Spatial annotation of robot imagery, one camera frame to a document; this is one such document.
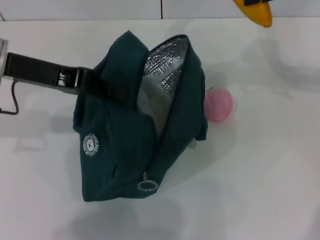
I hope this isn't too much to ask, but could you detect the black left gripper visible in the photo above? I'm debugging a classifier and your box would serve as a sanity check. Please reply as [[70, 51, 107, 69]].
[[4, 52, 130, 102]]

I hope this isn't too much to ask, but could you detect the yellow banana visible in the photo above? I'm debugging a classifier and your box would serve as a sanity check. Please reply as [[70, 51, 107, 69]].
[[233, 0, 273, 27]]

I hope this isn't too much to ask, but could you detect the dark teal insulated lunch bag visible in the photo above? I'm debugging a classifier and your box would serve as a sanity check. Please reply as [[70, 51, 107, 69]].
[[72, 29, 209, 203]]

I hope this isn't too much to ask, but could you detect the pink toy peach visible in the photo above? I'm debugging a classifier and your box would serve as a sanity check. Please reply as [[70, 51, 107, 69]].
[[203, 87, 234, 123]]

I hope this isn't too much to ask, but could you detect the dark left arm cable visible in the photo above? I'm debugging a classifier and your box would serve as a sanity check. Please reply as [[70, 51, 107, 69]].
[[0, 79, 20, 116]]

